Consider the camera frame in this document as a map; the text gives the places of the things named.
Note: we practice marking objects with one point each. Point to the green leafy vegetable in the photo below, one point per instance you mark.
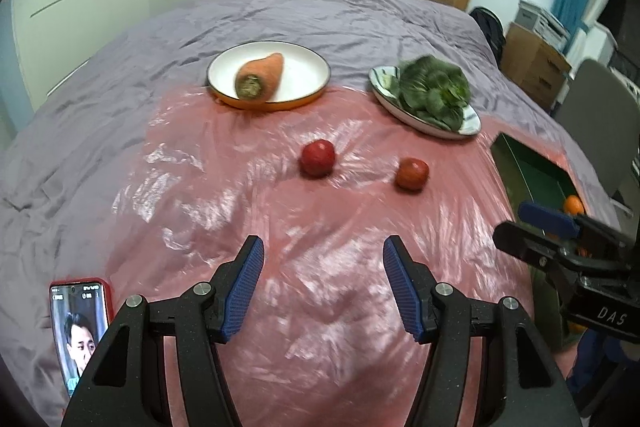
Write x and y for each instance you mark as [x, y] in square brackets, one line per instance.
[435, 92]

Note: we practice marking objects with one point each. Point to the white striped plate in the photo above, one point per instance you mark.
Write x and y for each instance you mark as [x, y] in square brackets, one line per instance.
[382, 79]

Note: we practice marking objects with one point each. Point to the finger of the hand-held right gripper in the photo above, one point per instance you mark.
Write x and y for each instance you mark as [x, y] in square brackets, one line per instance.
[530, 244]
[547, 217]

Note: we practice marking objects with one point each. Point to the orange carrot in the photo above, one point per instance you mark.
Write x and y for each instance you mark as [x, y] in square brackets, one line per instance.
[260, 77]

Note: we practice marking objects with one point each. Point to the smartphone in red case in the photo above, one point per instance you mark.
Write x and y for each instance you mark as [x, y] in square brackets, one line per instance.
[75, 332]

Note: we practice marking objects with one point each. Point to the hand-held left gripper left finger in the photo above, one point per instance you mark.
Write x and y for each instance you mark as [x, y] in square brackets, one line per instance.
[242, 289]

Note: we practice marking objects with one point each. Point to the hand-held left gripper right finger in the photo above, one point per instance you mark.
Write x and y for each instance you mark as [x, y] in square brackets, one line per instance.
[405, 292]

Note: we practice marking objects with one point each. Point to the grey printer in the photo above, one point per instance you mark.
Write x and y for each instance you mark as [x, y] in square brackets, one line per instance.
[542, 24]

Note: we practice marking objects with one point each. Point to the small red plum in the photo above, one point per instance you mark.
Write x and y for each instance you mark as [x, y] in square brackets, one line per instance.
[317, 158]
[412, 174]

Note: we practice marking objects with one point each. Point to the white plate with orange rim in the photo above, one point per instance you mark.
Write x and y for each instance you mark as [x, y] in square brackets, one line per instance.
[300, 72]

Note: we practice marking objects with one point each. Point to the black backpack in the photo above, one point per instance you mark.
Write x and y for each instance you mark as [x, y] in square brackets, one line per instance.
[492, 32]

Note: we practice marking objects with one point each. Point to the grey chair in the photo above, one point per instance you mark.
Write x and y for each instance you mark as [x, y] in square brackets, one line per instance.
[595, 107]

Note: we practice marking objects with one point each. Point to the wooden cabinet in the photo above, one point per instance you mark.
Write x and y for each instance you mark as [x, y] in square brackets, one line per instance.
[537, 62]

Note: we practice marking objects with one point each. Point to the green tray box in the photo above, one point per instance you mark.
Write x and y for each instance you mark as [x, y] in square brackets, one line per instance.
[535, 179]

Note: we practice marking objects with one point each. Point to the pink plastic sheet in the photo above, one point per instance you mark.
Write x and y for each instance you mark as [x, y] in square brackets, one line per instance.
[280, 217]

